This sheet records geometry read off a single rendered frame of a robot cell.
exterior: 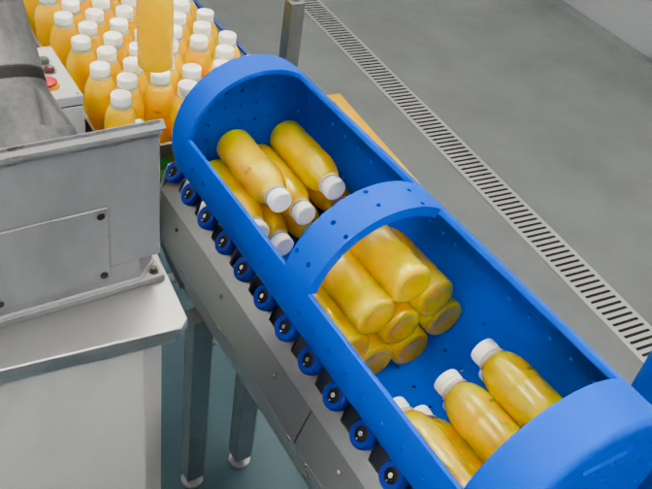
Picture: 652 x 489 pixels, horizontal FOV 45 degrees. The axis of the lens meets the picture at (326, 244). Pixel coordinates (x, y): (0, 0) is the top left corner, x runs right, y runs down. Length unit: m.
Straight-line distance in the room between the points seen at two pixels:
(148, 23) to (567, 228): 2.26
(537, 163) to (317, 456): 2.67
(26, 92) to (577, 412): 0.69
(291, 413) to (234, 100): 0.55
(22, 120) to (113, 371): 0.33
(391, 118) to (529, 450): 3.00
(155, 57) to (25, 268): 0.67
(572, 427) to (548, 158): 2.96
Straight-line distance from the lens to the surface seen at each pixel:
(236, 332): 1.39
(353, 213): 1.08
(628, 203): 3.68
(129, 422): 1.13
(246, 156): 1.33
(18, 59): 0.96
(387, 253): 1.11
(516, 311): 1.17
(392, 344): 1.21
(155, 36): 1.50
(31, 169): 0.89
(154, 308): 1.02
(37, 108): 0.94
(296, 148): 1.38
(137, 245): 1.00
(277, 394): 1.30
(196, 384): 1.88
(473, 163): 3.59
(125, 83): 1.62
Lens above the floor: 1.87
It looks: 39 degrees down
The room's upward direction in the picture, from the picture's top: 10 degrees clockwise
